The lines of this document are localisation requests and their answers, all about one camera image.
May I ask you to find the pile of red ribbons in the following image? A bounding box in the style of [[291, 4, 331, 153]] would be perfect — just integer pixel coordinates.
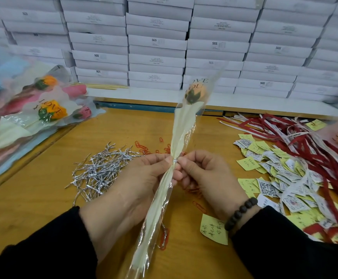
[[218, 113, 338, 249]]

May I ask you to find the pile of silver twist ties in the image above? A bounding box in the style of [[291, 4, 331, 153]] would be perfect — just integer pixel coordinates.
[[66, 142, 142, 206]]

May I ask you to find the person's right hand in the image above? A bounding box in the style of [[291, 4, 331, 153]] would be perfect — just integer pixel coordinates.
[[174, 150, 257, 221]]

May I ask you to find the black bead bracelet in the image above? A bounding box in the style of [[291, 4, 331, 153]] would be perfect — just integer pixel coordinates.
[[224, 197, 259, 233]]

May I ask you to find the wooden sticks bundle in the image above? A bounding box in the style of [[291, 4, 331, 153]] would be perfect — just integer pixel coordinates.
[[84, 83, 129, 90]]

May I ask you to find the wall of stacked white boxes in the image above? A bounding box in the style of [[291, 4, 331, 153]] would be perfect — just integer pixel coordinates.
[[0, 0, 338, 103]]

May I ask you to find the pile of flowers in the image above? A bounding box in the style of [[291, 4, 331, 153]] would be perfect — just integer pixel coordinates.
[[0, 48, 106, 184]]

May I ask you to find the pile of orange paper clips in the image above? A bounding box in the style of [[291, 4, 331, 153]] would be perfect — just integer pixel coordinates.
[[134, 136, 207, 250]]

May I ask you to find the long white board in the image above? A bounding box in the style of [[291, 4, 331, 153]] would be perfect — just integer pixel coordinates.
[[88, 87, 338, 120]]

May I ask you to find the person's right forearm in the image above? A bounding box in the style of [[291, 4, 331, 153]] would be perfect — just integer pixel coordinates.
[[232, 206, 338, 279]]

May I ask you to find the person's left forearm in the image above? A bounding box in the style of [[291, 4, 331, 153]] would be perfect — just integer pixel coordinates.
[[0, 206, 99, 279]]

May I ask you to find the peach rose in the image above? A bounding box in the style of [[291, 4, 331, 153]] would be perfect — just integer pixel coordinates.
[[125, 72, 222, 279]]

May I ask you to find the pile of yellow white tags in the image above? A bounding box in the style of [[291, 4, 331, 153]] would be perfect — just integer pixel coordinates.
[[199, 103, 338, 246]]

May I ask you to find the person's left hand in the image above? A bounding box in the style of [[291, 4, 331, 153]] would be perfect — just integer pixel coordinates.
[[79, 153, 176, 262]]

